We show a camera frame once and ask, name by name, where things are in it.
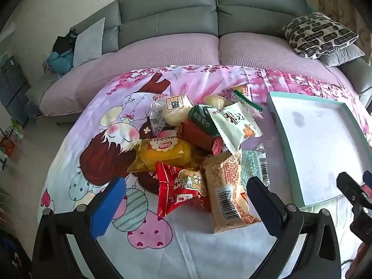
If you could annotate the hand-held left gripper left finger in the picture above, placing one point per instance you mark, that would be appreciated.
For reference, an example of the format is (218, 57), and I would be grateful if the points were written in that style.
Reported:
(107, 206)

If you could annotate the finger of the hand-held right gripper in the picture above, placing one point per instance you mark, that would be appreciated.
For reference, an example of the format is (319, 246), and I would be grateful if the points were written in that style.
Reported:
(350, 187)
(368, 180)

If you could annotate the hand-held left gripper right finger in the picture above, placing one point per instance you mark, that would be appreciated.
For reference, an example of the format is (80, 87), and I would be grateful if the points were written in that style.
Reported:
(261, 202)

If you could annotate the beige barcode snack packet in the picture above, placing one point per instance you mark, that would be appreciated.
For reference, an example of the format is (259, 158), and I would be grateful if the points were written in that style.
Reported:
(229, 186)

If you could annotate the pale green patterned snack packet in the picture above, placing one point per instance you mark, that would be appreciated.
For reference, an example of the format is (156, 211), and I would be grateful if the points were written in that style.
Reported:
(255, 162)

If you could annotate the teal shallow cardboard box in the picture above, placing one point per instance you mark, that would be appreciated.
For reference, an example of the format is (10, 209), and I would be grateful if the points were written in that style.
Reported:
(319, 139)

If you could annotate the red triangular snack packet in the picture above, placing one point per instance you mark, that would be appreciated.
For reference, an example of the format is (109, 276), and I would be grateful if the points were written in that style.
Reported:
(180, 189)

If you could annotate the yellow snack packet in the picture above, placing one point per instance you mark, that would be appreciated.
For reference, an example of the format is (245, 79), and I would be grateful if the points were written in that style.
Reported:
(165, 154)

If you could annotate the white green snack packet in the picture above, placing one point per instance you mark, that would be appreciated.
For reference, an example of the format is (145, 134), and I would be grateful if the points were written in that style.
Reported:
(235, 125)

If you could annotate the small red candy packet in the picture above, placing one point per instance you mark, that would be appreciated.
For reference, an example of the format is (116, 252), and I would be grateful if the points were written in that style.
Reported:
(197, 135)

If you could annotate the dark green snack packet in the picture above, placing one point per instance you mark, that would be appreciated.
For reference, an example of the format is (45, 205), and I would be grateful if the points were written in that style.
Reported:
(200, 114)

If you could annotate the clear green-edged bun packet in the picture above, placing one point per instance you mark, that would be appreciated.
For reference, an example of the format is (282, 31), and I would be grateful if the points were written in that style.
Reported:
(215, 100)

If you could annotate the clear bun packet brown label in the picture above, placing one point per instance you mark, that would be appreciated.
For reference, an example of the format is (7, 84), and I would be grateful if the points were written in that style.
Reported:
(171, 112)

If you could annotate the printed cartoon blanket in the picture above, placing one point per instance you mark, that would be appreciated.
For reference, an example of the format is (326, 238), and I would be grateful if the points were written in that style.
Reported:
(96, 107)

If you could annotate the colourful toys pile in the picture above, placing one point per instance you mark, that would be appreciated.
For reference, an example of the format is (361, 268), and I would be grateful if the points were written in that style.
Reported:
(10, 144)

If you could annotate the dark grey pillow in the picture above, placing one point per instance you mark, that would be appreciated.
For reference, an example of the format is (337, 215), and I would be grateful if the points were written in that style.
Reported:
(340, 56)

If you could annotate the grey storage cabinet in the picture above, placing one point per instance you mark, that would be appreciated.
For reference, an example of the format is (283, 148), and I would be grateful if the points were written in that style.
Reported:
(14, 87)

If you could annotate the blue cloth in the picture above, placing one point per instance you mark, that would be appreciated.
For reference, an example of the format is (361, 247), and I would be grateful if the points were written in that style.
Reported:
(59, 62)

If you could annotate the black white patterned pillow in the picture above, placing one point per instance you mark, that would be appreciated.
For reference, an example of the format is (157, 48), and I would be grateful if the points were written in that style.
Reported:
(316, 33)

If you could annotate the light grey pillow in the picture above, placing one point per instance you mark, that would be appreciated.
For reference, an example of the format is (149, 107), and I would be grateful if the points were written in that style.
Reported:
(88, 42)

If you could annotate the pink sofa cover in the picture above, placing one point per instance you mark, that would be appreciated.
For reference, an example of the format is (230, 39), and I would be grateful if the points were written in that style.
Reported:
(174, 52)

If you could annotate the black bag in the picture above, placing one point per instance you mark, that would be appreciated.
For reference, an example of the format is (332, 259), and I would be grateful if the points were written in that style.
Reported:
(62, 43)

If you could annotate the grey sofa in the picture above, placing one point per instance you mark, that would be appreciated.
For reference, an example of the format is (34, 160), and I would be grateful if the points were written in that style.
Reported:
(168, 20)

